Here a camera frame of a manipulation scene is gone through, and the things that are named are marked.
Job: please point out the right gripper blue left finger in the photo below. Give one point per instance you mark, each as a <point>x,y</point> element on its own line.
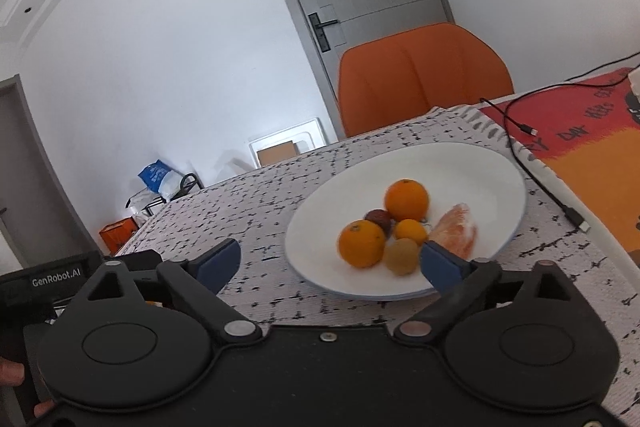
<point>193,287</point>

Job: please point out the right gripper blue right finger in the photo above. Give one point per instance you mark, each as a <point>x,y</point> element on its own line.
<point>461,285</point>

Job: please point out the peeled citrus segments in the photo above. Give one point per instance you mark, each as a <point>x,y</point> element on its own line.
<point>456,231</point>

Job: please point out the yellow-brown round fruit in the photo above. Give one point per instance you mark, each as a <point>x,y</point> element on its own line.
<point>401,257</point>

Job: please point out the person's left hand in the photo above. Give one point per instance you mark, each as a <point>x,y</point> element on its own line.
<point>12,374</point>

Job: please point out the small orange kumquat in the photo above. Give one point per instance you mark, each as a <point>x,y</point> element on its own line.
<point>411,229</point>

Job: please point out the grey side door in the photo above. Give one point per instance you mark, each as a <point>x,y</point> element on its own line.
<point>37,221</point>

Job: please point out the patterned white tablecloth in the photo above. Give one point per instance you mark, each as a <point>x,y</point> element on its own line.
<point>287,219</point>

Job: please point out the orange box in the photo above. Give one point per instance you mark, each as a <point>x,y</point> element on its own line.
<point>117,234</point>

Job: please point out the large orange mandarin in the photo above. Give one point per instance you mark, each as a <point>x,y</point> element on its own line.
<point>407,199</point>

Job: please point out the dark red plum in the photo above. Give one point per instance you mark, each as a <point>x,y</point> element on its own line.
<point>382,219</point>

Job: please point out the white round plate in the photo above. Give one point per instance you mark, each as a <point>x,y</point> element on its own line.
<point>452,173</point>

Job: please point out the blue white plastic bag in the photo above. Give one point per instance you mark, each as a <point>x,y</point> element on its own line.
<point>161,179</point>

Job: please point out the brown cardboard piece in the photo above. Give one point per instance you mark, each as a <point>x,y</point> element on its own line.
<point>276,153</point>

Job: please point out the white foam packaging board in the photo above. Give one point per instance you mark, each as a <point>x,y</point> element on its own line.
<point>307,137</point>

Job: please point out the red orange placemat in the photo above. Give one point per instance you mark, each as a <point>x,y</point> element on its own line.
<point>589,136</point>

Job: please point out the orange chair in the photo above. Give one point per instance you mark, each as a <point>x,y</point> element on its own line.
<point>404,76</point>

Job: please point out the black door handle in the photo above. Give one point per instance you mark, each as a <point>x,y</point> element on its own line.
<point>319,29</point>

